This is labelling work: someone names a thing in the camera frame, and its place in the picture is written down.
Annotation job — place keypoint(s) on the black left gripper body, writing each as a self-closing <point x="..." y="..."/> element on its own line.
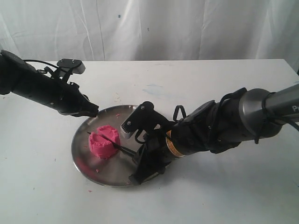
<point x="67" y="99"/>

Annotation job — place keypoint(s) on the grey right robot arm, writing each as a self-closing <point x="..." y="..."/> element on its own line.
<point x="240" y="116"/>

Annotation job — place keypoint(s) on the round steel plate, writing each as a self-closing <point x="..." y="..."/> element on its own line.
<point x="116" y="170"/>

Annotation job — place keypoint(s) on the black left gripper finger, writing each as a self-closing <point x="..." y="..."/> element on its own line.
<point x="89" y="109"/>

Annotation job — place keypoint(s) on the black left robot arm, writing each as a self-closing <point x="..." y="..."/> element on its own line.
<point x="49" y="87"/>

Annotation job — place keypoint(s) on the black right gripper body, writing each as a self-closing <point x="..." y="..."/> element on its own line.
<point x="179" y="140"/>

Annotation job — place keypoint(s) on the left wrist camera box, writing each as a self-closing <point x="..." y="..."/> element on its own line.
<point x="73" y="65"/>

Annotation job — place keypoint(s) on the white backdrop curtain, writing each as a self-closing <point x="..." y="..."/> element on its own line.
<point x="111" y="30"/>

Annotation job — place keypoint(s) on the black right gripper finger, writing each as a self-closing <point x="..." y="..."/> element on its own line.
<point x="147" y="167"/>

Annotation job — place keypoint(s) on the black plastic knife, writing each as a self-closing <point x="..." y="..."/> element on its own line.
<point x="123" y="149"/>

